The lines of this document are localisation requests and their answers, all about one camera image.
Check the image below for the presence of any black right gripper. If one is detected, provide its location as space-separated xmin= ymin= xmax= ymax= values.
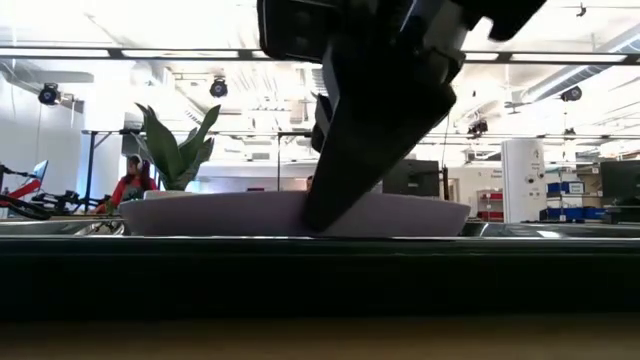
xmin=304 ymin=0 xmax=472 ymax=233

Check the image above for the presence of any lavender plate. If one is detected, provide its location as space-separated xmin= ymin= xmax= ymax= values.
xmin=118 ymin=190 xmax=472 ymax=238

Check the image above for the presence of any dark green tray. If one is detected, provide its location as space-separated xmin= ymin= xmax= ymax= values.
xmin=0 ymin=219 xmax=640 ymax=321

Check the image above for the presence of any black computer monitor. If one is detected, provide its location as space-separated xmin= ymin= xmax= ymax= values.
xmin=381 ymin=158 xmax=442 ymax=198
xmin=599 ymin=159 xmax=640 ymax=202

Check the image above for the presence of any black ceiling spot lamp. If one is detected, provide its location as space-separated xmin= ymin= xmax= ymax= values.
xmin=559 ymin=85 xmax=584 ymax=104
xmin=38 ymin=82 xmax=63 ymax=107
xmin=209 ymin=76 xmax=230 ymax=99

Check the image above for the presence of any green plant in white pot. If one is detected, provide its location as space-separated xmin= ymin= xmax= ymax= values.
xmin=133 ymin=102 xmax=222 ymax=201

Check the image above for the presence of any white pillar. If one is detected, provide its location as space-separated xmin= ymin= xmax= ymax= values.
xmin=501 ymin=138 xmax=548 ymax=224

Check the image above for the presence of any blue storage bin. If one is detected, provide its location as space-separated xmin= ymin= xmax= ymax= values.
xmin=546 ymin=180 xmax=587 ymax=196
xmin=539 ymin=206 xmax=607 ymax=222

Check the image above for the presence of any tilted computer monitor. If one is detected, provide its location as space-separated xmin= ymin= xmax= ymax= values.
xmin=27 ymin=159 xmax=50 ymax=194

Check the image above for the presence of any black background rig frame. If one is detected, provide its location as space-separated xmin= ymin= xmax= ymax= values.
xmin=276 ymin=131 xmax=314 ymax=193

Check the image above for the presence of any black frame bar with lights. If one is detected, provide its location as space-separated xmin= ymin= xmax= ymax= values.
xmin=0 ymin=45 xmax=640 ymax=66

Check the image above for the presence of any black background stand frame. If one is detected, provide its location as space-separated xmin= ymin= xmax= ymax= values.
xmin=81 ymin=128 xmax=147 ymax=212

